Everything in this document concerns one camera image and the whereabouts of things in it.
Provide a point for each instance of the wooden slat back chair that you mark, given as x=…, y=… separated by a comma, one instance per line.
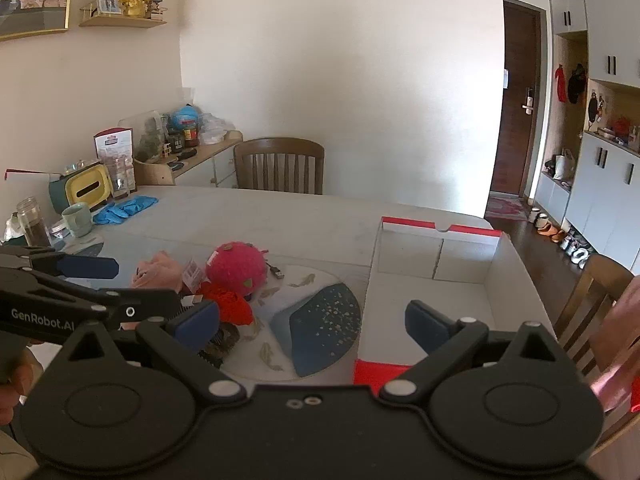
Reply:
x=277, y=147

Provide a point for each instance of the red white cardboard box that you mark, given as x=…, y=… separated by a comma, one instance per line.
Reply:
x=425, y=285

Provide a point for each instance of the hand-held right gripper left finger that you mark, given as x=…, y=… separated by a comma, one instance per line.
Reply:
x=192, y=324

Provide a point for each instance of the blue rubber glove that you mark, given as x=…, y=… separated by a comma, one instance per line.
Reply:
x=140, y=205
x=107, y=216

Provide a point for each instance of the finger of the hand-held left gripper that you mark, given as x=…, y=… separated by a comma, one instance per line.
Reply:
x=145, y=305
x=85, y=266

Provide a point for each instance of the black hanging bag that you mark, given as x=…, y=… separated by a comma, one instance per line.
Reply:
x=577, y=85

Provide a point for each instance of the red doormat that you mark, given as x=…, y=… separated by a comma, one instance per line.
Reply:
x=506, y=208

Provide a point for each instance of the wooden basket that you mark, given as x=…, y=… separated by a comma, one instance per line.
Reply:
x=152, y=174

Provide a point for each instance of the clear acrylic holder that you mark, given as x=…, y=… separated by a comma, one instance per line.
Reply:
x=122, y=177

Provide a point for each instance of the green yellow tissue box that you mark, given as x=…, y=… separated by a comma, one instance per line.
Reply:
x=82, y=187

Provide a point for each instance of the clear plastic bag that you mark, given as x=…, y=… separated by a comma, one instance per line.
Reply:
x=215, y=127

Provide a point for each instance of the wooden wall shelf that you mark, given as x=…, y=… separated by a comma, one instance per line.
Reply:
x=120, y=22

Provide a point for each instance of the red printed card stand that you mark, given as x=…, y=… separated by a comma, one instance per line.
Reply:
x=114, y=145

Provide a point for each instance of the red label jar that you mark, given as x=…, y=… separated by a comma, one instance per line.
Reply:
x=189, y=134

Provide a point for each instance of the white shoes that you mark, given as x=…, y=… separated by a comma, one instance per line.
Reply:
x=575, y=252

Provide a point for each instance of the glass jar with dark contents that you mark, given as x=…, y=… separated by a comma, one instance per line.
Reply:
x=34, y=225

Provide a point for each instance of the wooden sideboard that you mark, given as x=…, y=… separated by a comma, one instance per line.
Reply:
x=210, y=162

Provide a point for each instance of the orange slippers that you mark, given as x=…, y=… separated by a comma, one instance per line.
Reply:
x=550, y=231

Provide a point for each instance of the pink fleece cloth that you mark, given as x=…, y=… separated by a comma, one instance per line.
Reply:
x=617, y=340

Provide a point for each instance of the white tote bag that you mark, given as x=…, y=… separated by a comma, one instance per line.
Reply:
x=563, y=166

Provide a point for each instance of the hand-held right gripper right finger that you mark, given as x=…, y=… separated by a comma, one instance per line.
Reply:
x=425, y=327

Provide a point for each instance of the printed table mat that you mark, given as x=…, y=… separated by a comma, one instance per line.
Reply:
x=315, y=330

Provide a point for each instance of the wooden chair with pink cloth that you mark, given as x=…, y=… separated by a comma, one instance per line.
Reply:
x=590, y=290

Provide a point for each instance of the person's left hand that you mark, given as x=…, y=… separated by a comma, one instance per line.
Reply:
x=17, y=380

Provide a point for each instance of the blue globe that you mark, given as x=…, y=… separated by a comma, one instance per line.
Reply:
x=185, y=116

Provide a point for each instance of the beige clothing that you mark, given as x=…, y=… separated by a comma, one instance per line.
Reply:
x=12, y=452

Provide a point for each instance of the white red flat box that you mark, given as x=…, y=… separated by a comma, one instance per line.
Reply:
x=30, y=175

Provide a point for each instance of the pink dragon fruit plush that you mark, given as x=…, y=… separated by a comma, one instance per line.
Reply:
x=235, y=267

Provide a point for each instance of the red hanging garment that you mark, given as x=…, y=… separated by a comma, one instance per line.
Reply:
x=560, y=85

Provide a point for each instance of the dark wooden door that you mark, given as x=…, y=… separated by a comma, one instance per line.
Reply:
x=512, y=150

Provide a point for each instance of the red knotted scarf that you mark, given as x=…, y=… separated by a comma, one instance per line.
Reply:
x=230, y=305

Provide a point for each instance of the red cloth on chair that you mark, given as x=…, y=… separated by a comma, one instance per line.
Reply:
x=636, y=395

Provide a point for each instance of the white wall cabinet unit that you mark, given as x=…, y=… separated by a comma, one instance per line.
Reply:
x=605, y=195

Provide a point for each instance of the green mug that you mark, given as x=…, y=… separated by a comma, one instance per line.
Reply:
x=77, y=220

